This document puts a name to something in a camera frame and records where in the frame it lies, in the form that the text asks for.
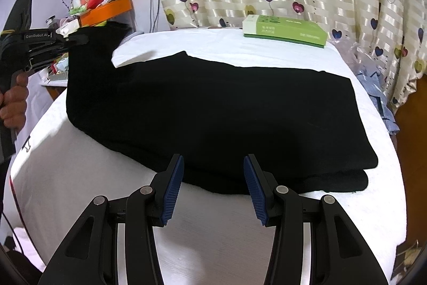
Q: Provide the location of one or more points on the green flat box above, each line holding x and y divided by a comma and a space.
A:
284, 29

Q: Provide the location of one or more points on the blue denim clothing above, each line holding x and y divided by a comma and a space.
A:
370, 80

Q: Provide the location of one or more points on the black pants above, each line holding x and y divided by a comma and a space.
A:
303, 126

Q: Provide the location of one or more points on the orange box lid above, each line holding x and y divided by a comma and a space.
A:
104, 12

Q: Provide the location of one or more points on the white towel bed cover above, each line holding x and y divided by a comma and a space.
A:
211, 238

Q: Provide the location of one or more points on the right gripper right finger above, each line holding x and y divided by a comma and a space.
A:
338, 252

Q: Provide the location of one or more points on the person's left hand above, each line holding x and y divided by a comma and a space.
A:
14, 104

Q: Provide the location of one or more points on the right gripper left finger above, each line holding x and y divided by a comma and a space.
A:
88, 253

